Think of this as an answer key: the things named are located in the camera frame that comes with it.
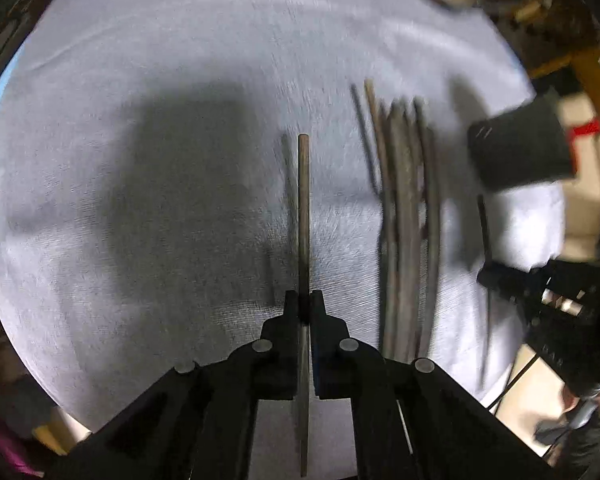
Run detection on dark wooden chopstick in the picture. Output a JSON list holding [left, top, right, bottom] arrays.
[[298, 133, 310, 478]]

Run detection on grey metal utensil cup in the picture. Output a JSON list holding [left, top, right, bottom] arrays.
[[467, 91, 577, 192]]

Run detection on grey table cloth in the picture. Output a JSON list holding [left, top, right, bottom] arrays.
[[0, 0, 567, 480]]

